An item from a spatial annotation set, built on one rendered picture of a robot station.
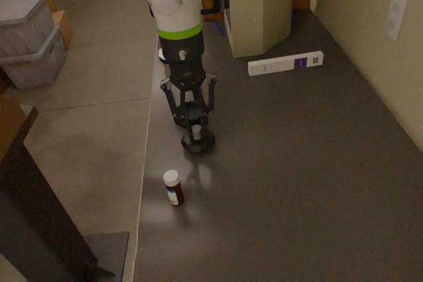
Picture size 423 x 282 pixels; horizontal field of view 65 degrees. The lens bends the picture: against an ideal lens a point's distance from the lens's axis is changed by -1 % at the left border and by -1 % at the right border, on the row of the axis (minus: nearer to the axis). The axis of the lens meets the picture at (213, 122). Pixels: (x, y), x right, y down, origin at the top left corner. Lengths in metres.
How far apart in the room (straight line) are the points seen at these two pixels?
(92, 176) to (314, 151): 1.67
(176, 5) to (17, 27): 2.59
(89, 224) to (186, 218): 1.34
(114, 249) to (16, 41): 2.01
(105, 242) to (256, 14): 1.37
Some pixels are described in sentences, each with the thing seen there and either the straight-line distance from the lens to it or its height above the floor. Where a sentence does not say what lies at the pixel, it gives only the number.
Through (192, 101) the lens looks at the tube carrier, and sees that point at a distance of 0.93.
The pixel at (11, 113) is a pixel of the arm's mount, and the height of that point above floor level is 1.00.
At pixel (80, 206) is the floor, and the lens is 2.18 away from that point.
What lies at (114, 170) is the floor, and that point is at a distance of 2.29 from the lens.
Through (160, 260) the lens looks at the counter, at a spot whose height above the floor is 0.94.
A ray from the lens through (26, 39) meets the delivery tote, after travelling 3.22.
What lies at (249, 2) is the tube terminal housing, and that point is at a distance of 1.20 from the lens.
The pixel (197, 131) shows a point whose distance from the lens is 0.87.
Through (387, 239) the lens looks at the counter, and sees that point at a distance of 0.79.
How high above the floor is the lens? 1.58
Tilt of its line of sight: 40 degrees down
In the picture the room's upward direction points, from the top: 7 degrees counter-clockwise
